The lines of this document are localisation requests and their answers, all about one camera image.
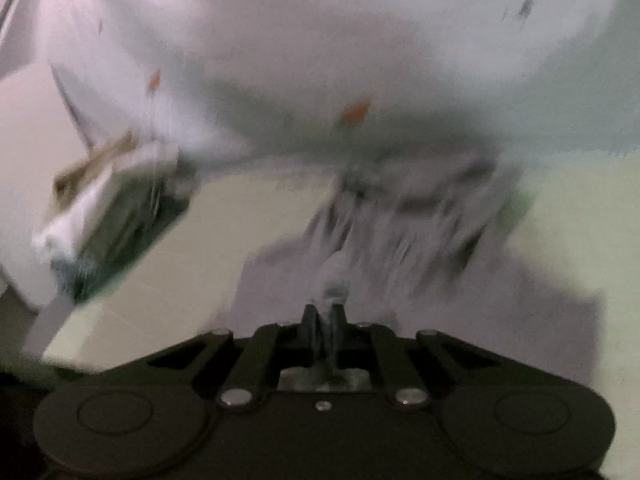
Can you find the grey hoodie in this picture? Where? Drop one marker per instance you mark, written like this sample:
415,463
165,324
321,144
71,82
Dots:
425,285

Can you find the white folded garment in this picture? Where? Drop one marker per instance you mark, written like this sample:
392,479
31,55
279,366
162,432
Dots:
90,210

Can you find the green checked bed sheet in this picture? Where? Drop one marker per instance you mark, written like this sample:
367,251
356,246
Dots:
200,270

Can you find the carrot printed light blanket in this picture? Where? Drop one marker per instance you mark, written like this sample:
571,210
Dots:
350,35

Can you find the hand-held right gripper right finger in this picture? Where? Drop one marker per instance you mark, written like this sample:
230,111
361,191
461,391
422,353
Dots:
339,332

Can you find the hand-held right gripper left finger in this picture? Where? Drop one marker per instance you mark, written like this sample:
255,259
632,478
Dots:
311,332

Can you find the olive folded garment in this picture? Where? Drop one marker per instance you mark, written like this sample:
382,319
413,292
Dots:
131,220

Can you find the beige folded garment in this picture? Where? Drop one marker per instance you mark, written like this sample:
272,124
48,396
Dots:
95,165

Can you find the blue-grey folded garment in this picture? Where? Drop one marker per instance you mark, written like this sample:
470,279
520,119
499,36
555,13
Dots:
100,276

